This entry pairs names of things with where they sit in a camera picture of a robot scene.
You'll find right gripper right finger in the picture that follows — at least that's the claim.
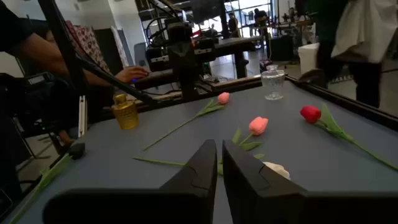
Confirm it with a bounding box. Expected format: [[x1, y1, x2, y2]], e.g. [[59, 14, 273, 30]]
[[222, 139, 308, 224]]

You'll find wooden table board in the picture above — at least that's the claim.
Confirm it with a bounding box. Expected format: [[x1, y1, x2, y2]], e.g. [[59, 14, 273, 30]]
[[124, 75, 262, 105]]

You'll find person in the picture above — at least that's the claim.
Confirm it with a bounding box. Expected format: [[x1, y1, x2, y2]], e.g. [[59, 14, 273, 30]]
[[228, 12, 239, 38], [295, 0, 398, 109], [0, 0, 125, 86], [253, 7, 269, 37], [207, 23, 219, 38]]

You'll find white tulip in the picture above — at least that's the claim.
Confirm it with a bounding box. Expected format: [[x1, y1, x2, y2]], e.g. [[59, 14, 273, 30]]
[[132, 156, 292, 180]]

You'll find black tulip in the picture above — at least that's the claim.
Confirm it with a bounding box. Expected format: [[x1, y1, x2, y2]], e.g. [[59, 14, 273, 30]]
[[7, 142, 86, 224]]

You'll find red tulip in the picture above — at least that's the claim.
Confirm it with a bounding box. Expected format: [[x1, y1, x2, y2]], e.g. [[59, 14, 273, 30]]
[[300, 104, 398, 171]]

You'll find patterned fabric panel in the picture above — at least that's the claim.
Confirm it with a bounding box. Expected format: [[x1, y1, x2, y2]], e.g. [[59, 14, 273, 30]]
[[65, 21, 110, 73]]

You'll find gold vase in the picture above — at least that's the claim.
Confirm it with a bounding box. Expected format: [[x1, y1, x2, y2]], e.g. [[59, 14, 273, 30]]
[[111, 93, 140, 131]]

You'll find clear glass vase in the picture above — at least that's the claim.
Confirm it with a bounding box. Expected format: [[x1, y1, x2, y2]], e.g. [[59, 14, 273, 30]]
[[260, 64, 285, 101]]

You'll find pink tulip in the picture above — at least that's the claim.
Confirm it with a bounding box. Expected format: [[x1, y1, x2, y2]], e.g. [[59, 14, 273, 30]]
[[231, 116, 270, 160], [142, 91, 231, 152]]

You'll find white metal bracket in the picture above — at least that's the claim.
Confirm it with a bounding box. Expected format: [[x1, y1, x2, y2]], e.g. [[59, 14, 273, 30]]
[[78, 95, 88, 138]]

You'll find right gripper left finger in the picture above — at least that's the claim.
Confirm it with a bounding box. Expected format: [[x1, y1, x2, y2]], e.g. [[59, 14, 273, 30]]
[[159, 139, 218, 224]]

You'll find black table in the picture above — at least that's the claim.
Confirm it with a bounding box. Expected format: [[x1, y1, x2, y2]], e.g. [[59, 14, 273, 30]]
[[214, 35, 266, 79]]

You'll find black crate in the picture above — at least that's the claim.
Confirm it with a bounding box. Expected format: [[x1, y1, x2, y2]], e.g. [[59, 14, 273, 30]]
[[269, 34, 295, 62]]

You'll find person's hand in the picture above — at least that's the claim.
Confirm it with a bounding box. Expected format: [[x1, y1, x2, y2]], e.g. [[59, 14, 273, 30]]
[[114, 65, 150, 84]]

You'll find blue-grey table mat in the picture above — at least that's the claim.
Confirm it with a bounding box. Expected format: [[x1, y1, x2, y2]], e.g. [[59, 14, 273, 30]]
[[0, 81, 398, 224]]

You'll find white box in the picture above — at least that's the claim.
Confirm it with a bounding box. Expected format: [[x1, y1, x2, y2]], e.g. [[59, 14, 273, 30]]
[[297, 42, 321, 75]]

